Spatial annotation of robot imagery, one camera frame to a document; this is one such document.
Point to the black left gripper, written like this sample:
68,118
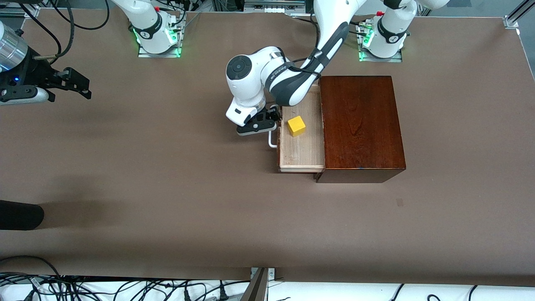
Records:
272,113

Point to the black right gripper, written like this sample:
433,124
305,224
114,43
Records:
36,72

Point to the yellow cube block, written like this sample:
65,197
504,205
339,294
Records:
296,126

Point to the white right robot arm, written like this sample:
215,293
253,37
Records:
146,21

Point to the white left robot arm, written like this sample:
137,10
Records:
246,83

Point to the dark brown wooden cabinet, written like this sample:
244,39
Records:
359,125

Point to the brown table cover sheet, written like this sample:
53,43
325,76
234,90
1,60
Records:
209,188

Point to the black cylinder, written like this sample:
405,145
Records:
21,215

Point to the grey metal beam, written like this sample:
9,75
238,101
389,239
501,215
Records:
255,290

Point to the black power plug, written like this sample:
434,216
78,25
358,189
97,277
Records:
187,295
223,294

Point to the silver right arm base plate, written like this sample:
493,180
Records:
144,53

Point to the aluminium frame profile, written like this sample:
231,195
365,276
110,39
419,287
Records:
16,12
516,16

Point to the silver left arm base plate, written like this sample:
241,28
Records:
395,59

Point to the silver corner bracket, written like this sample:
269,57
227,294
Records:
271,274

